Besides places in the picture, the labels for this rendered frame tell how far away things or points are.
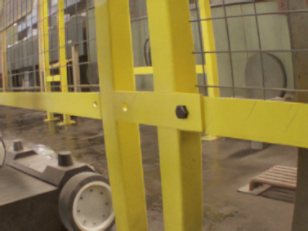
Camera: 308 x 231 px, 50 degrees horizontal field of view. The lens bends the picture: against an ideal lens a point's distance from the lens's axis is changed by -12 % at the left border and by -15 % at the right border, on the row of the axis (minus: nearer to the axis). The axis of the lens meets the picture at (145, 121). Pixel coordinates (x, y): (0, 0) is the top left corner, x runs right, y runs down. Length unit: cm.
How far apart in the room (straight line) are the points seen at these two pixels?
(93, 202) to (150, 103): 54
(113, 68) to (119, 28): 8
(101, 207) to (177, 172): 54
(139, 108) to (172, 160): 10
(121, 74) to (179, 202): 25
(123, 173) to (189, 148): 17
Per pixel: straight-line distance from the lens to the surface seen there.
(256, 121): 45
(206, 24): 220
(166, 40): 55
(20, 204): 99
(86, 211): 105
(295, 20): 63
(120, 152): 69
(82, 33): 442
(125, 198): 72
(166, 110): 55
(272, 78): 241
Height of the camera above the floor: 49
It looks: 9 degrees down
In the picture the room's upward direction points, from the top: 5 degrees counter-clockwise
